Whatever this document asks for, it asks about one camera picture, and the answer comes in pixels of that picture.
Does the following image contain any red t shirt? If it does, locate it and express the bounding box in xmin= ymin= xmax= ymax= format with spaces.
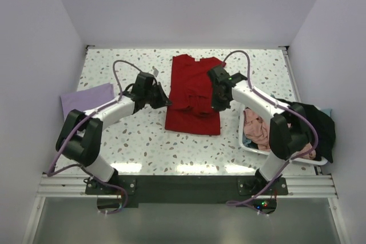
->
xmin=165 ymin=54 xmax=226 ymax=136

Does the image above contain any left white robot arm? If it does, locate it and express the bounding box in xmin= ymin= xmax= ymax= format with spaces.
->
xmin=55 ymin=72 xmax=172 ymax=194

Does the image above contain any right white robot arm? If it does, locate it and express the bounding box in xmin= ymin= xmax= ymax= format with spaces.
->
xmin=208 ymin=65 xmax=319 ymax=194

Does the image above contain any pink t shirt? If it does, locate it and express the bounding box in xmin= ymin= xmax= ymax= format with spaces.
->
xmin=242 ymin=107 xmax=318 ymax=160

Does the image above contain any dark blue garment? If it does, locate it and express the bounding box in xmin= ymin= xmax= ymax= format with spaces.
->
xmin=243 ymin=139 xmax=258 ymax=149

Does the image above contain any folded lavender t shirt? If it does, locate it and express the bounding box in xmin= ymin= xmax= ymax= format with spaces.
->
xmin=60 ymin=83 xmax=115 ymax=119

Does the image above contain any white laundry basket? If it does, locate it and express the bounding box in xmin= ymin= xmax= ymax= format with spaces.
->
xmin=238 ymin=105 xmax=328 ymax=166

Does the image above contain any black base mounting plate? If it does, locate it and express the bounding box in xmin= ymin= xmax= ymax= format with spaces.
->
xmin=84 ymin=175 xmax=289 ymax=214

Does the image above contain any light blue garment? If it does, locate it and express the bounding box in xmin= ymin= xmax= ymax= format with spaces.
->
xmin=321 ymin=109 xmax=332 ymax=117

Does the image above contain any black t shirt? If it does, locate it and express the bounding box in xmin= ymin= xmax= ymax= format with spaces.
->
xmin=277 ymin=98 xmax=336 ymax=163

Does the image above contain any aluminium frame rail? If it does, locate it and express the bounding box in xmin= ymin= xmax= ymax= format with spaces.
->
xmin=22 ymin=174 xmax=351 ymax=243

